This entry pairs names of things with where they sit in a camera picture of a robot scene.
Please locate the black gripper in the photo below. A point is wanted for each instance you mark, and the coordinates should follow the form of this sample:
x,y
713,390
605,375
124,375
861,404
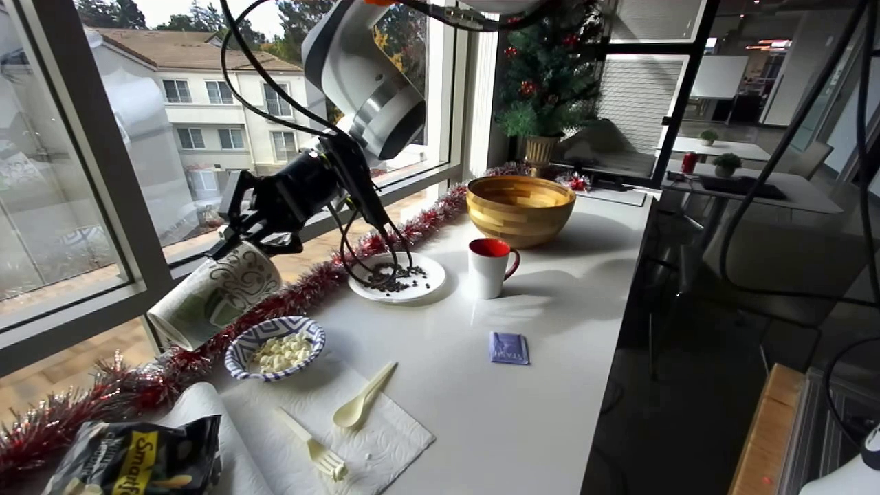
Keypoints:
x,y
286,196

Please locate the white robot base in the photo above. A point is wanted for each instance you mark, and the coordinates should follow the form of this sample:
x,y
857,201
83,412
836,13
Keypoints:
x,y
850,481

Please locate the blue patterned paper bowl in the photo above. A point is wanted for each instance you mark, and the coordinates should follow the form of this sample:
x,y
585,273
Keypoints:
x,y
241,361

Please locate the large wooden bowl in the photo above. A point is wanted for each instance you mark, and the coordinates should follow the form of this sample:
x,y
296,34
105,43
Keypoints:
x,y
521,211

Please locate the small red cup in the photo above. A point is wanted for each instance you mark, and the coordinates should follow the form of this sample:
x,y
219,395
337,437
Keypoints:
x,y
688,163

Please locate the red tinsel garland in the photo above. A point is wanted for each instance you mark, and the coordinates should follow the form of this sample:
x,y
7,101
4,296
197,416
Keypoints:
x,y
312,285

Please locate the pale food pieces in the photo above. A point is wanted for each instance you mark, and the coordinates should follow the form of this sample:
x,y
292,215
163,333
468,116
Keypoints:
x,y
278,350

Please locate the dark food crumbs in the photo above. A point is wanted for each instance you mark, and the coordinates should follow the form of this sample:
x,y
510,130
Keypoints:
x,y
394,278

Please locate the white round plate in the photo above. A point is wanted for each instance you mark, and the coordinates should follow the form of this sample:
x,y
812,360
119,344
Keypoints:
x,y
431,278

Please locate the pale plastic spoon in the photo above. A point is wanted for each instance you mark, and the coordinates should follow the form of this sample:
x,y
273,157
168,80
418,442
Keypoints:
x,y
365,399

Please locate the pale plastic fork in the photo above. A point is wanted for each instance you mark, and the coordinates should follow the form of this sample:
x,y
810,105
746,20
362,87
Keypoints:
x,y
319,454

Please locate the white paper napkin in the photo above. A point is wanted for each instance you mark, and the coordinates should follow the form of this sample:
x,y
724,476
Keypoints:
x,y
387,442

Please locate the white mug red inside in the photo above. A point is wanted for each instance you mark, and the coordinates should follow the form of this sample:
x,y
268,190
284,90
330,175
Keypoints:
x,y
490,269

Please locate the black yellow chip bag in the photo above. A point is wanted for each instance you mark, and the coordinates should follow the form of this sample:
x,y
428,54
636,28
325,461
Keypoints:
x,y
139,454

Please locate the small blue packet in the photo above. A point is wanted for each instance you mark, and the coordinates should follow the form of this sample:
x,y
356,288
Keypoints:
x,y
510,350

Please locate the tan tree pot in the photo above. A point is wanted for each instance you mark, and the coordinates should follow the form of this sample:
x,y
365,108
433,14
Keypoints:
x,y
541,153

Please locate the small Christmas tree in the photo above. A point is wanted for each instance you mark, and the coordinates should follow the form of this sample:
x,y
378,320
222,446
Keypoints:
x,y
546,74

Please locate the black slanted pole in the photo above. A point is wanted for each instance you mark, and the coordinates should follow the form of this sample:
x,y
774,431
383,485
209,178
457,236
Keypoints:
x,y
682,91

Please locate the small green potted plant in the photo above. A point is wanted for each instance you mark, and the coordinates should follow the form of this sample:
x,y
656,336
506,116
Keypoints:
x,y
726,166

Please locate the grey chair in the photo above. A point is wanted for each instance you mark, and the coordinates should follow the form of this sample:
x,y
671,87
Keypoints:
x,y
779,265

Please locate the white background table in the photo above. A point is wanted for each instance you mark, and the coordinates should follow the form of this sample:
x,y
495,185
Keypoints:
x,y
788,190

